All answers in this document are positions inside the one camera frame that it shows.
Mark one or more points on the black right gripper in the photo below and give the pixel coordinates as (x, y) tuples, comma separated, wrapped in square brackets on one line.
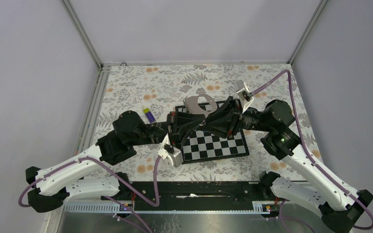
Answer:
[(226, 122)]

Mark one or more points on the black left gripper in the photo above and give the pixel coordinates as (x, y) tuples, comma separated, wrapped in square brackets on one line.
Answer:
[(186, 123)]

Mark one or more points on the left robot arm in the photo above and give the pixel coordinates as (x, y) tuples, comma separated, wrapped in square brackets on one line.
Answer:
[(49, 188)]

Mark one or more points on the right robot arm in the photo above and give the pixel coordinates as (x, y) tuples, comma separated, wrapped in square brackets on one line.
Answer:
[(336, 203)]

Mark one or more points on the black white chessboard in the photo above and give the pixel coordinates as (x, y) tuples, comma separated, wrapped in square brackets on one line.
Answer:
[(202, 146)]

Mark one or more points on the purple green toy brick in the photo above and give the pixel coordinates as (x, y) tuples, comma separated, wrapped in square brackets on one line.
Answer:
[(149, 115)]

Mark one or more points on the floral table cloth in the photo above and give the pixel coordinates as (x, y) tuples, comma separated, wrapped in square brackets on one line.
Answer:
[(162, 88)]

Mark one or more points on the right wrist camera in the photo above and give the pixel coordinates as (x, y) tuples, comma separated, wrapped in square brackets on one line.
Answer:
[(245, 95)]

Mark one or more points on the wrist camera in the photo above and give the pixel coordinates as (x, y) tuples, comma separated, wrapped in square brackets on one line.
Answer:
[(171, 154), (245, 95)]

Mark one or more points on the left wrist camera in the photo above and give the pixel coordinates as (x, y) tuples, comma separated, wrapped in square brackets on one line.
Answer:
[(171, 154)]

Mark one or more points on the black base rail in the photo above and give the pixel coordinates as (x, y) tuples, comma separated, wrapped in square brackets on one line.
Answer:
[(198, 196)]

